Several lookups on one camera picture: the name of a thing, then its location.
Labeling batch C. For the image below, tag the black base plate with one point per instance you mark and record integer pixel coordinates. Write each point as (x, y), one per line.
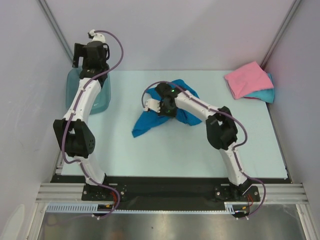
(168, 193)

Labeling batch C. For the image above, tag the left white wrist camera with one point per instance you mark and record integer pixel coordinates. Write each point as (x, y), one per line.
(96, 37)

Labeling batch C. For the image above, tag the white slotted cable duct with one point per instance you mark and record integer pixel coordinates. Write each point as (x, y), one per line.
(72, 207)

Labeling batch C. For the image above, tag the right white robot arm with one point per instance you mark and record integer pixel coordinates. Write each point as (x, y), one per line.
(221, 130)

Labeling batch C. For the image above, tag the pink folded t shirt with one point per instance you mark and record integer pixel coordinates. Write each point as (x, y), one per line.
(248, 79)

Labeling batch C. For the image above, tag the right aluminium corner post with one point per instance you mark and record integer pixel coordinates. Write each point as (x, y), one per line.
(294, 8)

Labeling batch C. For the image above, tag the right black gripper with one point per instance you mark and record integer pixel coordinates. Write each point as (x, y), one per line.
(162, 109)

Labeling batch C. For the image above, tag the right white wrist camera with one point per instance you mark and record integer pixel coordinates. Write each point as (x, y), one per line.
(152, 105)

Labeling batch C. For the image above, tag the aluminium corner post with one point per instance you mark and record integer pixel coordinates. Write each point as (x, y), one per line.
(294, 8)
(53, 23)

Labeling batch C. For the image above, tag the teal transparent plastic bin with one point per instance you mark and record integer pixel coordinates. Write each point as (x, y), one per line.
(102, 100)

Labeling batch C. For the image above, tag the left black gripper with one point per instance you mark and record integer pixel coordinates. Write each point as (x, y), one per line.
(80, 51)

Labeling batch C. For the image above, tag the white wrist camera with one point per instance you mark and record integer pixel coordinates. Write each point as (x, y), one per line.
(96, 37)
(152, 105)

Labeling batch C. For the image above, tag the light blue folded t shirt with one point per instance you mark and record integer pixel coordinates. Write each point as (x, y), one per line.
(264, 95)

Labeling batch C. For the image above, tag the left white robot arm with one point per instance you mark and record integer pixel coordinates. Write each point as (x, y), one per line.
(88, 92)

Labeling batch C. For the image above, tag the left aluminium corner post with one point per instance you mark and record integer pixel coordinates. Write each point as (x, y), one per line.
(53, 23)

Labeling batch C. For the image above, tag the aluminium front rail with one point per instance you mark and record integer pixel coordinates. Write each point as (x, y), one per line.
(72, 193)

